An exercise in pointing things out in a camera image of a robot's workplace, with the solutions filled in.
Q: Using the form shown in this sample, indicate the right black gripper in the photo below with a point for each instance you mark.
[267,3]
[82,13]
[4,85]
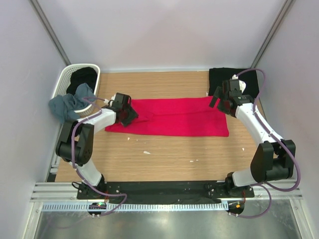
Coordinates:
[219,94]

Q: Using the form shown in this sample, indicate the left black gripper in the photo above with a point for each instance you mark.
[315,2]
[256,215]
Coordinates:
[132,115]

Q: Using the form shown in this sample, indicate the red t shirt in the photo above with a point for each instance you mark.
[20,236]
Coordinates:
[175,117]

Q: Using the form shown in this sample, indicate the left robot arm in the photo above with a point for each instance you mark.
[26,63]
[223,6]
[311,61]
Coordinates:
[75,143]

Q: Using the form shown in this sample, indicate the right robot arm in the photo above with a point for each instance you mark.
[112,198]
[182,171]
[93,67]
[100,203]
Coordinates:
[273,159]

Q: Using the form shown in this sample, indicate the folded black t shirt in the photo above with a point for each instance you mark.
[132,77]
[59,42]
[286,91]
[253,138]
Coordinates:
[218,75]

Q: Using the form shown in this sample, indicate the black t shirt in basket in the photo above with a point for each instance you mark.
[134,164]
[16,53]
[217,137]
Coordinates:
[85,75]

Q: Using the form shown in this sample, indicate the grey blue t shirt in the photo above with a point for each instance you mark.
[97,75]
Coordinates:
[64,107]

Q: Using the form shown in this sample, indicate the white plastic basket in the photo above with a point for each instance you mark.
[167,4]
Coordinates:
[64,82]

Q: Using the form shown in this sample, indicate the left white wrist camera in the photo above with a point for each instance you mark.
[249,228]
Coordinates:
[109,101]

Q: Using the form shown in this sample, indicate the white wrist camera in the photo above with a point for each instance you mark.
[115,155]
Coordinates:
[109,101]
[242,84]

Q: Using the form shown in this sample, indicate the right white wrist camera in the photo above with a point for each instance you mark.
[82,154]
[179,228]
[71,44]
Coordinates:
[242,84]

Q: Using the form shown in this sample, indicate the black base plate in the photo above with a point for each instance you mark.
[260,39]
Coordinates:
[165,193]

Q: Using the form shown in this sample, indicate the aluminium frame rail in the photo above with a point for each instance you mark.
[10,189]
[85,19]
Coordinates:
[65,192]

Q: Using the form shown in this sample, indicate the slotted cable duct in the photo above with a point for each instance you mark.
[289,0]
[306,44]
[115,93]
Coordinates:
[102,207]

